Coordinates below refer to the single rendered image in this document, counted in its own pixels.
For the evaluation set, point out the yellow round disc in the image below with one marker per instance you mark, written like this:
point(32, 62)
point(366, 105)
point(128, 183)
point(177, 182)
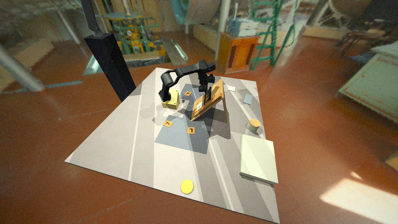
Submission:
point(186, 186)

